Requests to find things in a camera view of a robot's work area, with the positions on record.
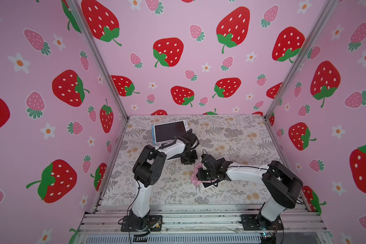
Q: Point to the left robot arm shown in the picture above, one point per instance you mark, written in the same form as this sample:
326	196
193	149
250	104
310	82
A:
148	169

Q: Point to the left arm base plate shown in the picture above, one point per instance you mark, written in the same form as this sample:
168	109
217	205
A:
148	223

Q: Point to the pink fluffy cloth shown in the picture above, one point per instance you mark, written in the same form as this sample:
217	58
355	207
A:
193	177

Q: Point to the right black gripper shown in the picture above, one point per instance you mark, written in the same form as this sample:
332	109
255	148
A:
203	172

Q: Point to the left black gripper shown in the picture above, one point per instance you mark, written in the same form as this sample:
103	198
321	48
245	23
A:
191	161

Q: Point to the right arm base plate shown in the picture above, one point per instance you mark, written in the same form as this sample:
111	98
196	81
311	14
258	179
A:
260	223

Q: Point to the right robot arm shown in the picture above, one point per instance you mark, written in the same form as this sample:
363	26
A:
283	185

